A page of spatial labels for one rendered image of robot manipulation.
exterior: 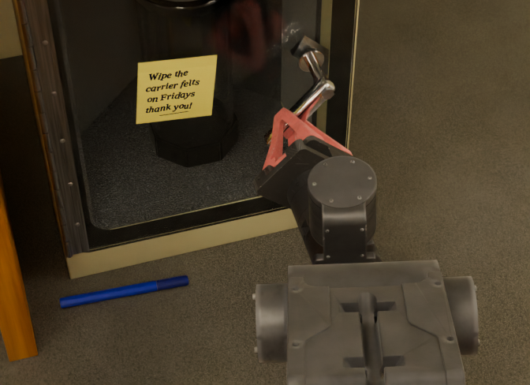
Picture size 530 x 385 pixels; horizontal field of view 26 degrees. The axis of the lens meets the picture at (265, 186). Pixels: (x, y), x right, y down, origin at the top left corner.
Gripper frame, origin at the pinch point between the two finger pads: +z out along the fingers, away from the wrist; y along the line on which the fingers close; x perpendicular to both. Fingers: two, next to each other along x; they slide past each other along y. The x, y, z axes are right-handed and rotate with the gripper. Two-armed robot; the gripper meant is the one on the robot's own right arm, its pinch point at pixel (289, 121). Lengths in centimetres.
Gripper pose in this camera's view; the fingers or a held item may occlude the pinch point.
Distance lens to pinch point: 111.9
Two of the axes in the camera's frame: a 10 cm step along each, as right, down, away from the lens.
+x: -6.6, 6.2, 4.2
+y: -7.0, -3.2, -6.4
